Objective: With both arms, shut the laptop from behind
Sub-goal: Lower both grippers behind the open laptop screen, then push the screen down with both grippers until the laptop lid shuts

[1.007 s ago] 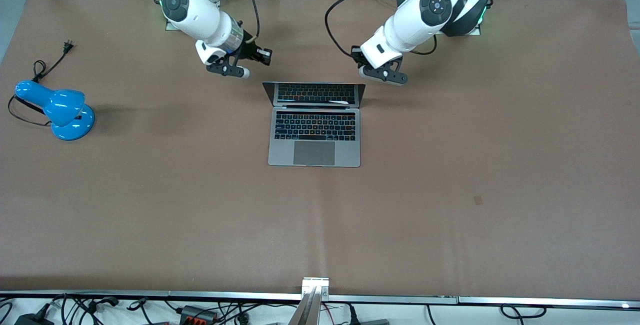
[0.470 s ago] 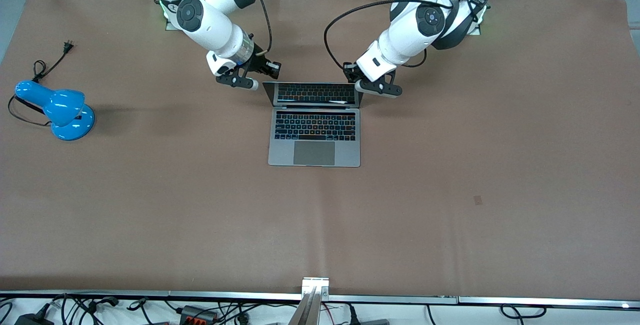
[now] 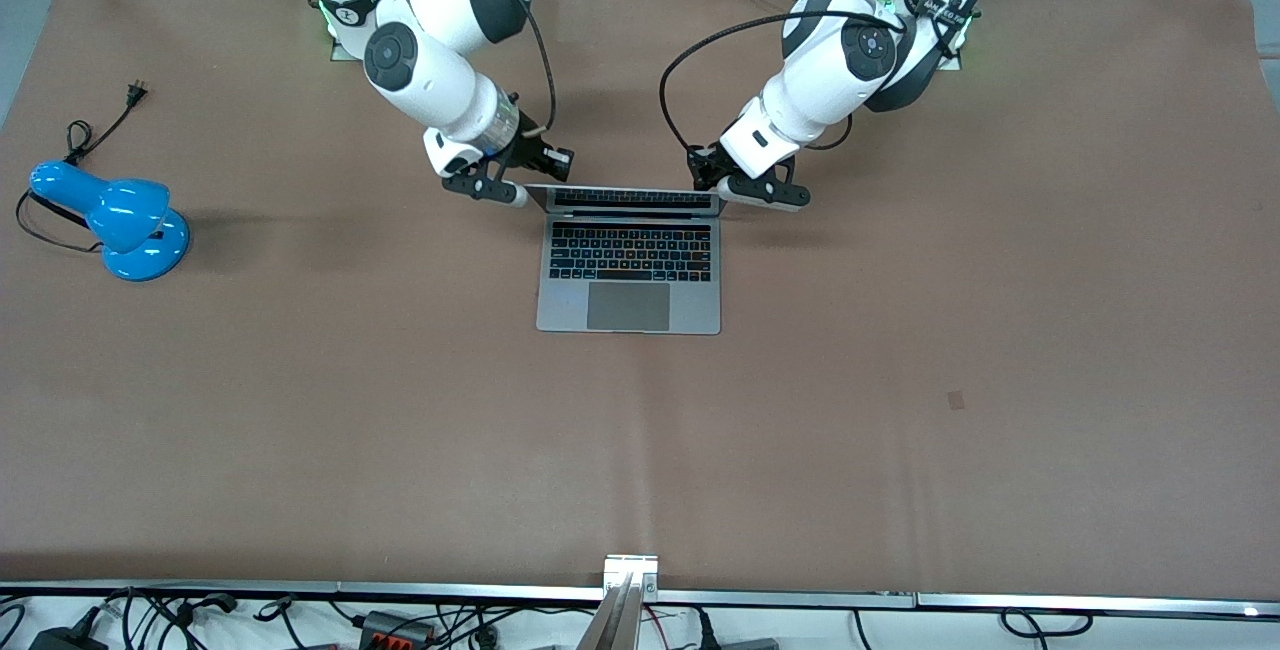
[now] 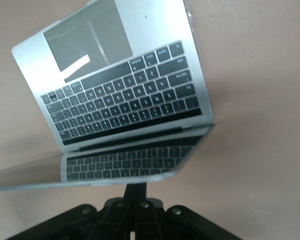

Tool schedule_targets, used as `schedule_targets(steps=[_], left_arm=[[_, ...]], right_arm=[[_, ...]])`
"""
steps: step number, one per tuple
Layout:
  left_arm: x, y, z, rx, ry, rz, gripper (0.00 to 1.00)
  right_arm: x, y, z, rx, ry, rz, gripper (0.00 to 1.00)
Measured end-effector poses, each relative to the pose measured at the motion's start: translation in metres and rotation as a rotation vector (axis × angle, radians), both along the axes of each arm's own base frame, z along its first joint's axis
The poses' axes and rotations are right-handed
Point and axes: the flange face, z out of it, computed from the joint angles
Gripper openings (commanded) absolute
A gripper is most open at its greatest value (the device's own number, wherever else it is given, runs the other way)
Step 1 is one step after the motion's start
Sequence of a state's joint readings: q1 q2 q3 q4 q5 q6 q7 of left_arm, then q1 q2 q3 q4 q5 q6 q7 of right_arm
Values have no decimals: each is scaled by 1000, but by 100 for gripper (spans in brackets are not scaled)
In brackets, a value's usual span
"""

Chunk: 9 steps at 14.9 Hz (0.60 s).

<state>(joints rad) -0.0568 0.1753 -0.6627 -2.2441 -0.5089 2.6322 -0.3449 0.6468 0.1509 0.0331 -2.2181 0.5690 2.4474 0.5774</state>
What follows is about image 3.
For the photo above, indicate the black connector box orange tabs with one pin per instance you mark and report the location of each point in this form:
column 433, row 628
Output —
column 398, row 627

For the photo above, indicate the aluminium table edge rail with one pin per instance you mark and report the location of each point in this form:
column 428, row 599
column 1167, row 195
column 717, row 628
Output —
column 300, row 589

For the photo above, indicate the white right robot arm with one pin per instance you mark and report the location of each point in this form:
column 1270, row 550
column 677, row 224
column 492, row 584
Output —
column 430, row 80

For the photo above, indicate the brown table mat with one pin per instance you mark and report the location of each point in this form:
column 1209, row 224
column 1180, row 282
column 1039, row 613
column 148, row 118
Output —
column 640, row 450

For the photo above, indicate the black power adapter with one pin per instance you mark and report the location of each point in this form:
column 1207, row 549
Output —
column 68, row 640

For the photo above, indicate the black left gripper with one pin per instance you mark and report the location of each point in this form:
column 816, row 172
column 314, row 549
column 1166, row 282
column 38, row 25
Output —
column 704, row 167

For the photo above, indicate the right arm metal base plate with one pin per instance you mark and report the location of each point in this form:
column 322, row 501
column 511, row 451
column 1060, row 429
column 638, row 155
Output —
column 340, row 50

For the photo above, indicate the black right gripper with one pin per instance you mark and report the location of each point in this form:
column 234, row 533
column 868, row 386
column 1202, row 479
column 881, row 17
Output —
column 540, row 153

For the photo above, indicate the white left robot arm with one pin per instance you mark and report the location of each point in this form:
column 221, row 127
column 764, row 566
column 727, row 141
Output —
column 830, row 70

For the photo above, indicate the aluminium camera mount profile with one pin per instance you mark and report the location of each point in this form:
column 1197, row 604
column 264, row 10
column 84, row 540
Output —
column 625, row 600

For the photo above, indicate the grey laptop with black keyboard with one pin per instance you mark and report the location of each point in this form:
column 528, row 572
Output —
column 628, row 305

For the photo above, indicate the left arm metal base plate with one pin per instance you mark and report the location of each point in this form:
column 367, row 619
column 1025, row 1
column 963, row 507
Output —
column 955, row 60

